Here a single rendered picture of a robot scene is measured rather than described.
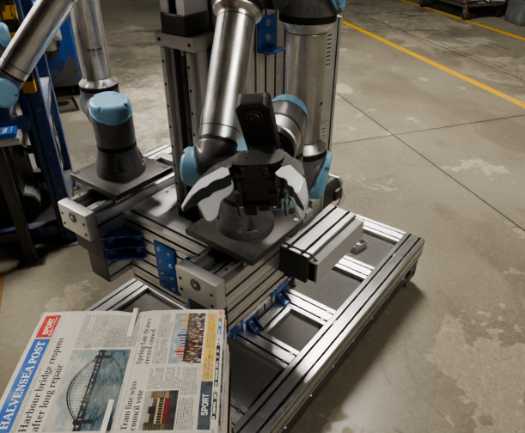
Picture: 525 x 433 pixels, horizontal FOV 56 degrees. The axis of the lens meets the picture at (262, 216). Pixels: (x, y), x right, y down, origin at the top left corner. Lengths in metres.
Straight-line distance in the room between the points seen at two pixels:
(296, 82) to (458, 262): 1.78
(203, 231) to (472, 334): 1.38
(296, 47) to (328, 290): 1.20
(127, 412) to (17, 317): 1.58
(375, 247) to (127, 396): 1.57
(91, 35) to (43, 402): 1.01
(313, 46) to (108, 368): 0.72
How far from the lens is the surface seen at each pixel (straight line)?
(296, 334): 1.84
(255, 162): 0.66
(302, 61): 1.05
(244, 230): 1.22
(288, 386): 1.67
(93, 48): 1.58
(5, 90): 1.43
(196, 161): 0.89
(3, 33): 1.55
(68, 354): 1.02
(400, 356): 2.11
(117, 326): 1.04
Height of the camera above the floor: 1.55
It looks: 33 degrees down
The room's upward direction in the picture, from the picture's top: straight up
